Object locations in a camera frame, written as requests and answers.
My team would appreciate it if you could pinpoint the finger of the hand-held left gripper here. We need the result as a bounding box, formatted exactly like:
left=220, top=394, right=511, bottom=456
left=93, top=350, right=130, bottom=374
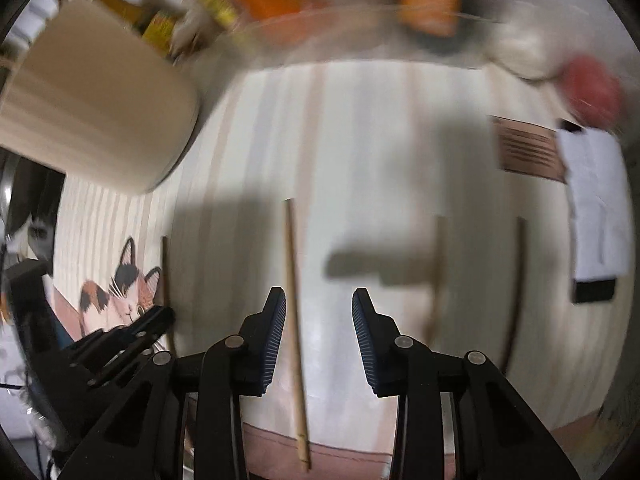
left=75, top=334, right=158, bottom=388
left=65, top=305, right=177, bottom=358

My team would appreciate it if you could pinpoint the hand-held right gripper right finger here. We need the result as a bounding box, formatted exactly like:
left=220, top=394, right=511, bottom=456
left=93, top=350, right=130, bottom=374
left=351, top=287, right=583, bottom=480

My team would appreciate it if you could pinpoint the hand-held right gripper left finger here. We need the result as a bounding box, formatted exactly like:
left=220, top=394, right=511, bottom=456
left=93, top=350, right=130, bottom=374
left=57, top=287, right=287, bottom=480

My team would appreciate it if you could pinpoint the dark brown chopstick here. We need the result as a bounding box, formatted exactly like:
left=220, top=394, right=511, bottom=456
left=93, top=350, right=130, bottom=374
left=160, top=236, right=177, bottom=356

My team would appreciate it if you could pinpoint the light bamboo chopstick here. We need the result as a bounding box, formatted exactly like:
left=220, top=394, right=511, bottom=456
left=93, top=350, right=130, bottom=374
left=283, top=199, right=313, bottom=472

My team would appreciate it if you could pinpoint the black chopstick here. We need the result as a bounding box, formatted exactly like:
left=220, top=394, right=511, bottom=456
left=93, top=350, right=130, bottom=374
left=500, top=216, right=527, bottom=378

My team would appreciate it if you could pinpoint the beige utensil holder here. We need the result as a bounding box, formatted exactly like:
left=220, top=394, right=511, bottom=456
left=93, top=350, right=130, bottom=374
left=0, top=0, right=201, bottom=195

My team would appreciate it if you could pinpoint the cat printed tablecloth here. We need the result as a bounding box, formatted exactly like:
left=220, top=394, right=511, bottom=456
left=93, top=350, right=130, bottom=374
left=47, top=57, right=640, bottom=476

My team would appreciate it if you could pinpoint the brown card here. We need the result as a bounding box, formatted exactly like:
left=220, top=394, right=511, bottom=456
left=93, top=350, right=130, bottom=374
left=492, top=116, right=568, bottom=183

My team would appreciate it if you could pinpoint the white paper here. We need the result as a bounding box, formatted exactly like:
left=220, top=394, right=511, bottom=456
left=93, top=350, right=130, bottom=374
left=556, top=127, right=632, bottom=281

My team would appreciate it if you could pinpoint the clear plastic organizer bin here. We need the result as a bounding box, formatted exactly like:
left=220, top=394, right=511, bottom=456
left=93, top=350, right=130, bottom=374
left=235, top=2, right=501, bottom=68

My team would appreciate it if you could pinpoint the clear oil bottle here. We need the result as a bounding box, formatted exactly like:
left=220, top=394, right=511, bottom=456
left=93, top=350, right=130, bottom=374
left=75, top=0, right=176, bottom=53

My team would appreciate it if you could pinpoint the red tomato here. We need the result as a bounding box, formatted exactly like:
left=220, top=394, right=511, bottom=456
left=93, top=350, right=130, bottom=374
left=560, top=56, right=623, bottom=123

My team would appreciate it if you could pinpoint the dark soy sauce bottle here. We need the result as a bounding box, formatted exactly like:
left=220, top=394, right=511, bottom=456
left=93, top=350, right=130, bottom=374
left=395, top=0, right=468, bottom=56

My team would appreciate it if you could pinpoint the clear plastic bag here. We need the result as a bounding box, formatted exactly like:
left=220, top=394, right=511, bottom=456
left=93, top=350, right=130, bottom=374
left=470, top=0, right=636, bottom=131

